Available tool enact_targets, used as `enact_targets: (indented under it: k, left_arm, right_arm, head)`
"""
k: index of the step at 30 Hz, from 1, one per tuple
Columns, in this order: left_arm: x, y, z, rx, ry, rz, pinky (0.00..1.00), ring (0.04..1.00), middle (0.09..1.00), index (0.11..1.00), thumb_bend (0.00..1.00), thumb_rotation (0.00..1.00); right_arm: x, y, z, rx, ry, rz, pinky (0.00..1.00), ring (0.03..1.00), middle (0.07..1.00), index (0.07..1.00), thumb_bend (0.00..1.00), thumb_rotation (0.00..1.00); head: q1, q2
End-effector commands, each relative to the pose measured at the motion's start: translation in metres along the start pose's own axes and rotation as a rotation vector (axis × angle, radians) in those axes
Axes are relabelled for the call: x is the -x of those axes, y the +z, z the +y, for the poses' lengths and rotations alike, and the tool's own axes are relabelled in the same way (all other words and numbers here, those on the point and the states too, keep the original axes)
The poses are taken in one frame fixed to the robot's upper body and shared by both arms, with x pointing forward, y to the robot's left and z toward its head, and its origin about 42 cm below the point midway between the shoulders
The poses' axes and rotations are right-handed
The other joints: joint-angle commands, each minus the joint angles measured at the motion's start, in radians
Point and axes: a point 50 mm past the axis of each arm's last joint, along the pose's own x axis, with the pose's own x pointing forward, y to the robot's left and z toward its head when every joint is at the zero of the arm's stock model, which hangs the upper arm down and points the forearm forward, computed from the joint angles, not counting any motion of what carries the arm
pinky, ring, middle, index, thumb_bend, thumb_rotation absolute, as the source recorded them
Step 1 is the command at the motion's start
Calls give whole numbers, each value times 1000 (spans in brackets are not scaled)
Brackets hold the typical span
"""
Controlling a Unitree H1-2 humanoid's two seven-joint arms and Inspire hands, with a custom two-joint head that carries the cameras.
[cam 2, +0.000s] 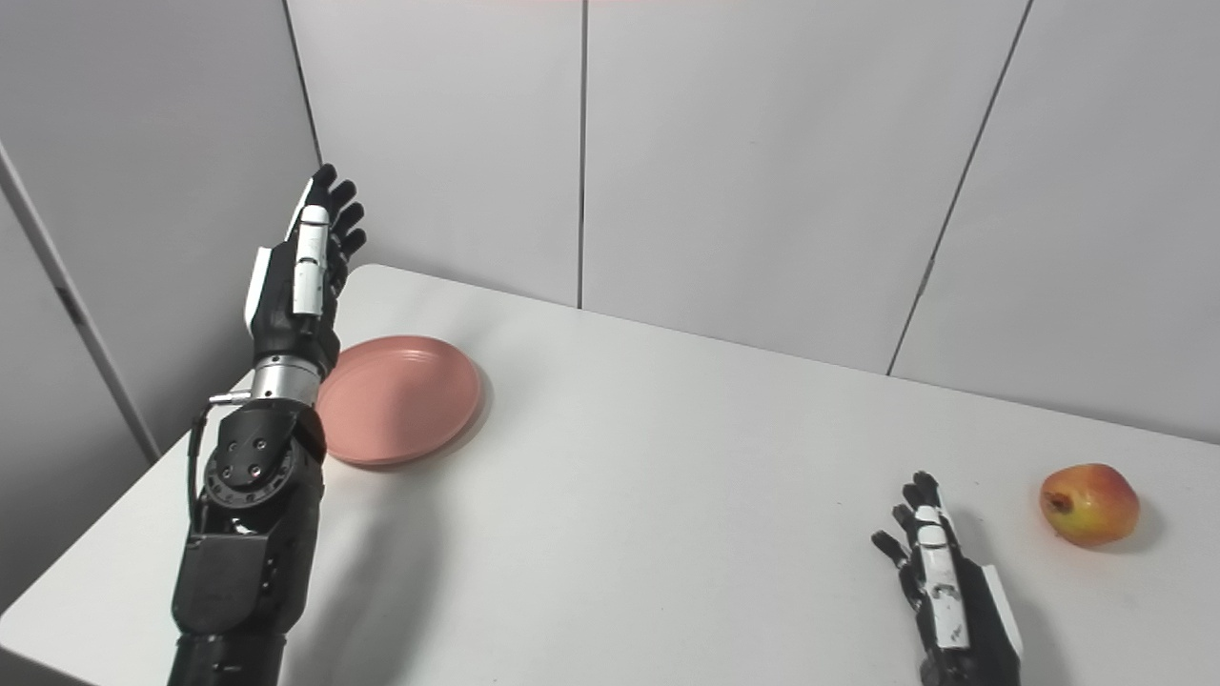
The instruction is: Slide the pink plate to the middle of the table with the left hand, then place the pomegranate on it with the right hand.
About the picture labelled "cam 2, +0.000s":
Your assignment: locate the pink round plate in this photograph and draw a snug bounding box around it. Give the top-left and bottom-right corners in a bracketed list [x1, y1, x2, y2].
[315, 334, 484, 468]

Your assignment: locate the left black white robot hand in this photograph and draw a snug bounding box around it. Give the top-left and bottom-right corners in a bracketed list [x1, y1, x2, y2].
[244, 164, 368, 380]

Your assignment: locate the red yellow apple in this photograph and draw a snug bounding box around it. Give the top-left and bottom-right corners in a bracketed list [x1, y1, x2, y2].
[1039, 463, 1141, 548]

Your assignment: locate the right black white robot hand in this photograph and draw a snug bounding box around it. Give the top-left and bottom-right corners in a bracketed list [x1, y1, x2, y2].
[869, 471, 1026, 686]

